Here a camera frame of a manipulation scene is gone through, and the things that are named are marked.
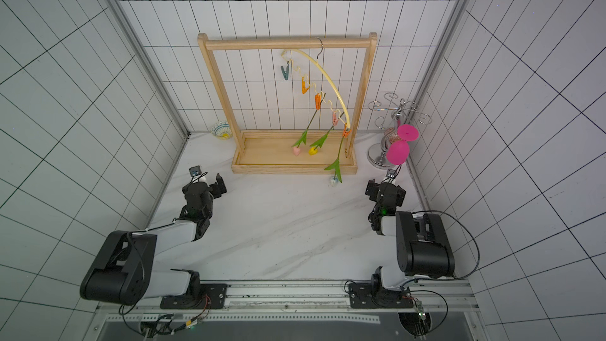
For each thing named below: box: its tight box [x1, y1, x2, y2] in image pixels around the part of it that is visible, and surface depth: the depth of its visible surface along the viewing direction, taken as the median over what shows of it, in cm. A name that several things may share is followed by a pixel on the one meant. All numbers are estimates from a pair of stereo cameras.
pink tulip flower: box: [291, 108, 318, 157], surface depth 102 cm
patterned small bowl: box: [211, 120, 233, 140], surface depth 120 cm
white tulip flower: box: [323, 135, 345, 188], surface depth 97 cm
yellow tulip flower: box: [307, 124, 335, 157], surface depth 99 cm
